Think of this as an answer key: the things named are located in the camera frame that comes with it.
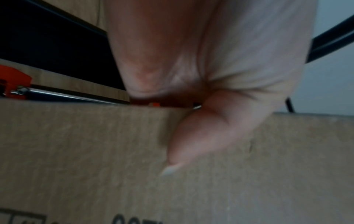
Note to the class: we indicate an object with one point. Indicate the person's left hand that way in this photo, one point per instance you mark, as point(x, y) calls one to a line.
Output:
point(221, 54)

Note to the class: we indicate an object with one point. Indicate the cardboard box black print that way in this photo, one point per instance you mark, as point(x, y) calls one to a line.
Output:
point(83, 164)

